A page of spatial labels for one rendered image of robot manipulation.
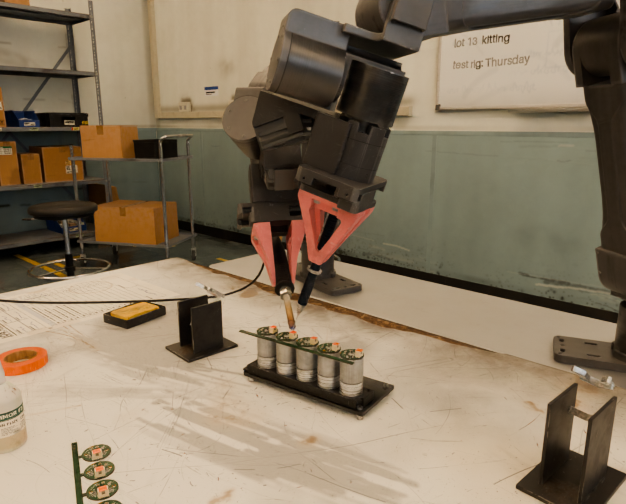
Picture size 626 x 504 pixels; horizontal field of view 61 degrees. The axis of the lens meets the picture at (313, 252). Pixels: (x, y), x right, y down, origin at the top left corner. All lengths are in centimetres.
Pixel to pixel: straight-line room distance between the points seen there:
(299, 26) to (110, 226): 371
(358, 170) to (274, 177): 12
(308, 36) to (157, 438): 40
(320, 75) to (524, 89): 274
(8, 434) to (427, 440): 39
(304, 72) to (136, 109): 522
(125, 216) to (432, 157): 218
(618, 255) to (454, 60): 277
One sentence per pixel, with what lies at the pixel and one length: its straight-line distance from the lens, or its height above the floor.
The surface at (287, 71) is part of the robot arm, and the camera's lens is 48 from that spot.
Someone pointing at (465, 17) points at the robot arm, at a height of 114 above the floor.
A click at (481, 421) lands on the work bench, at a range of 59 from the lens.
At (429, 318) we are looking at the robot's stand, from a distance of 85.
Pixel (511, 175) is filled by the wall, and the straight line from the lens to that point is 324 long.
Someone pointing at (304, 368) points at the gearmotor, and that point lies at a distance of 59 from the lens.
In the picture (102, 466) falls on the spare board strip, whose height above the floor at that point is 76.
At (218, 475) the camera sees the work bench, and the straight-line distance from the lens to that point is 50.
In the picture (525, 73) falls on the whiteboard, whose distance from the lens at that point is 320.
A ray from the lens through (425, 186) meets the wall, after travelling 350.
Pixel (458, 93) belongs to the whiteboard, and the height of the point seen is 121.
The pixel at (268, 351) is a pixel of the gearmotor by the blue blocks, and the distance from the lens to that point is 61.
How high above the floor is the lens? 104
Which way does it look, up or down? 14 degrees down
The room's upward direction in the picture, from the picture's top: straight up
